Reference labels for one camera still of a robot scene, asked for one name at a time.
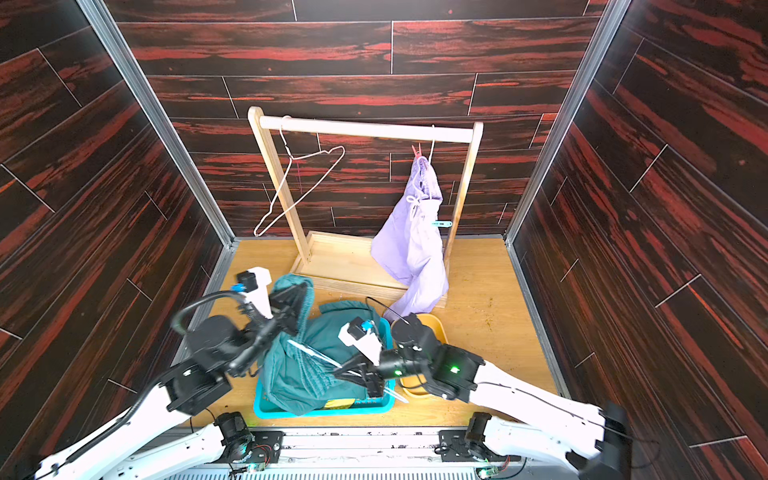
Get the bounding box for green shorts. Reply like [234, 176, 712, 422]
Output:
[256, 274, 381, 416]

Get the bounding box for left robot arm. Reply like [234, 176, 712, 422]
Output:
[25, 283, 309, 479]

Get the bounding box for blue wire hanger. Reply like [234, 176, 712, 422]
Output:
[289, 334, 408, 403]

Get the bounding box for lilac shorts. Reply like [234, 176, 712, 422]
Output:
[371, 156, 449, 321]

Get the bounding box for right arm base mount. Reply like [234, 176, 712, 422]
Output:
[433, 429, 506, 463]

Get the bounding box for yellow plastic tray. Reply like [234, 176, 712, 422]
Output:
[398, 313, 447, 400]

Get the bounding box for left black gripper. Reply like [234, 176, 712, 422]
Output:
[226, 282, 304, 379]

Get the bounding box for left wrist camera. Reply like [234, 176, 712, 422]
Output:
[232, 267, 273, 319]

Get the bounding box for wooden clothes rack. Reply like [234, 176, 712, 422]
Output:
[247, 106, 484, 301]

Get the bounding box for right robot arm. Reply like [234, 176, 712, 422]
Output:
[334, 314, 633, 479]

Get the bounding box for turquoise plastic basket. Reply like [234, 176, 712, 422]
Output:
[253, 318, 395, 419]

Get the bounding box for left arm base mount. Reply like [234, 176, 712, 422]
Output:
[214, 430, 285, 465]

